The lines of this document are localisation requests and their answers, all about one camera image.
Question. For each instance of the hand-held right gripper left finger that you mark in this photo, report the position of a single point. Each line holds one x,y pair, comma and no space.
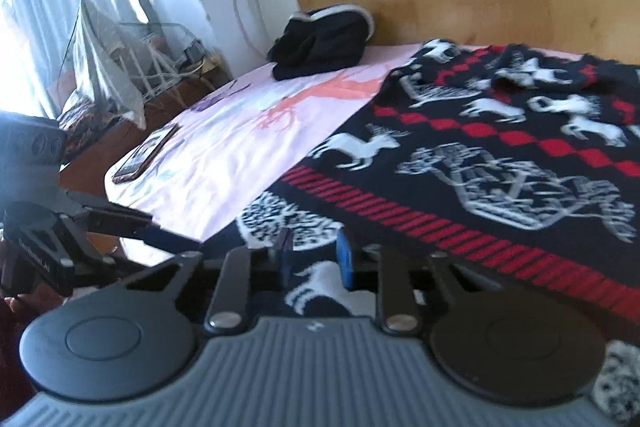
286,259

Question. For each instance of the navy red reindeer pattern sweater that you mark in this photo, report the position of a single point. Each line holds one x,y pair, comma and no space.
450,207

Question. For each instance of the person's left hand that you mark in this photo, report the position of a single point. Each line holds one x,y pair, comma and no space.
35,301

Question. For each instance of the smartphone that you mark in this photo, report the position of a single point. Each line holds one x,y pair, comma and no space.
145,157

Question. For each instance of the folded black garment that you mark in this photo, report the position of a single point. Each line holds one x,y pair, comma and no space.
320,47

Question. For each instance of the wooden nightstand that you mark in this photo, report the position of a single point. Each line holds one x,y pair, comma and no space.
100,152

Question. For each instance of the white curtain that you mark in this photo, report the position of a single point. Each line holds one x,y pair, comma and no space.
45,7

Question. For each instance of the clear plastic bag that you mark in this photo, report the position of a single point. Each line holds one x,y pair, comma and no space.
95,57

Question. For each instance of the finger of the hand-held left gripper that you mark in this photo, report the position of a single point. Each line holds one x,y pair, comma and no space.
110,219
170,241

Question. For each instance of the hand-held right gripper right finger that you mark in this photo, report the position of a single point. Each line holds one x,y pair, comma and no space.
345,259

